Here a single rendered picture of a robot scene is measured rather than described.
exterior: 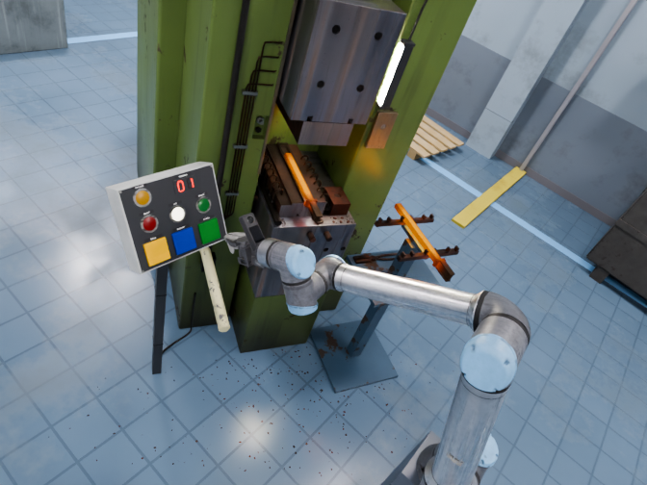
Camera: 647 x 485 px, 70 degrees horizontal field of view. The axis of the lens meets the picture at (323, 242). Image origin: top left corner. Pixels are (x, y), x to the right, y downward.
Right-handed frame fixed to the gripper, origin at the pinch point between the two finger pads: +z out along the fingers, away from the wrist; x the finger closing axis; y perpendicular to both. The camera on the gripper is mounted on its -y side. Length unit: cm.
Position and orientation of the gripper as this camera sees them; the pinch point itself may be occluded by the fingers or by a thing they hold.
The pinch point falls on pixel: (227, 234)
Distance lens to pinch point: 158.0
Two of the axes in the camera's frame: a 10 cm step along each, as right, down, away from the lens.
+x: 6.8, -3.5, 6.5
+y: 1.2, 9.2, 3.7
